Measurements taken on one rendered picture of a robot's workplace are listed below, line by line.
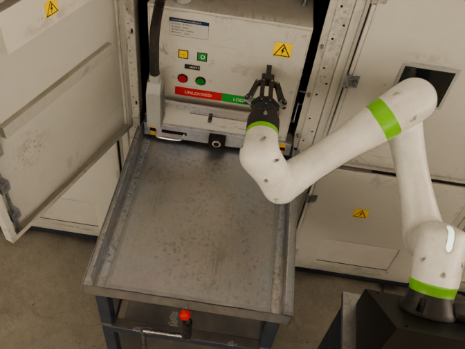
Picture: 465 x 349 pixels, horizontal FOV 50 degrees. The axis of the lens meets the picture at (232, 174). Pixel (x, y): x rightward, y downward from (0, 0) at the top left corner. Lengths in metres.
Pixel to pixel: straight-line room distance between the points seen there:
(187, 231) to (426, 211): 0.73
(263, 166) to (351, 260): 1.27
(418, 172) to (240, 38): 0.67
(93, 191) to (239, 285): 0.99
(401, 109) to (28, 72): 0.99
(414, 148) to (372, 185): 0.50
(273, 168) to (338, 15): 0.52
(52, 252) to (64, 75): 1.28
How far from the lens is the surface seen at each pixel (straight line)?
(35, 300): 2.55
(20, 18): 1.34
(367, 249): 2.42
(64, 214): 2.52
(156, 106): 1.65
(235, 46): 1.60
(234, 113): 1.71
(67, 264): 2.61
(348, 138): 1.39
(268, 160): 1.30
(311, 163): 1.39
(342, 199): 2.12
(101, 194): 2.31
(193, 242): 1.61
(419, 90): 1.42
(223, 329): 2.22
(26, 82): 1.46
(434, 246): 1.44
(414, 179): 1.59
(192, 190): 1.74
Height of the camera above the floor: 2.20
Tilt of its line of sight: 49 degrees down
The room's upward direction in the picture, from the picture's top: 8 degrees clockwise
